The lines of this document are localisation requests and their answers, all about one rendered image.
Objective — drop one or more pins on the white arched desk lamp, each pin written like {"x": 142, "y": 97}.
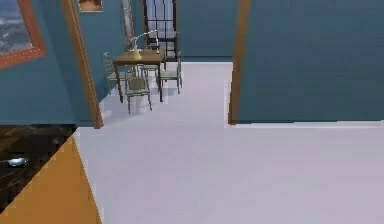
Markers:
{"x": 136, "y": 50}

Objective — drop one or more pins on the brown wooden dining table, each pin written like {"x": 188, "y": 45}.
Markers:
{"x": 140, "y": 58}

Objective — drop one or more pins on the red framed wall picture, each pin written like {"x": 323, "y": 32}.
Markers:
{"x": 15, "y": 31}

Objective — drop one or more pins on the black open shelf unit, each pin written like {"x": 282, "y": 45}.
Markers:
{"x": 160, "y": 26}

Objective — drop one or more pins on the tall grey framed picture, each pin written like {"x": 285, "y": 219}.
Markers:
{"x": 127, "y": 20}

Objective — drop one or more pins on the pale green metal chair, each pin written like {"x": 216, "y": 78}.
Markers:
{"x": 148, "y": 67}
{"x": 172, "y": 74}
{"x": 138, "y": 86}
{"x": 112, "y": 74}

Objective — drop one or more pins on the small brown framed picture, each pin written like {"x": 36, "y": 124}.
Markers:
{"x": 90, "y": 5}

